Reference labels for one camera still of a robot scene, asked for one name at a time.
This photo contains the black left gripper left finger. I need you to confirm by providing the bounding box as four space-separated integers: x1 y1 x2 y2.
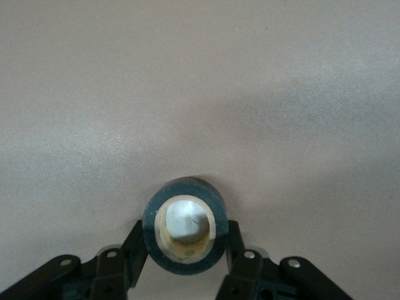
0 219 149 300

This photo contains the black tape roll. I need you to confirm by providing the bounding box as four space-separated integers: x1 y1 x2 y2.
142 176 230 277

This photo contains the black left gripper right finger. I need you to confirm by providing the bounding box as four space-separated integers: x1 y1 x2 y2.
215 220 354 300

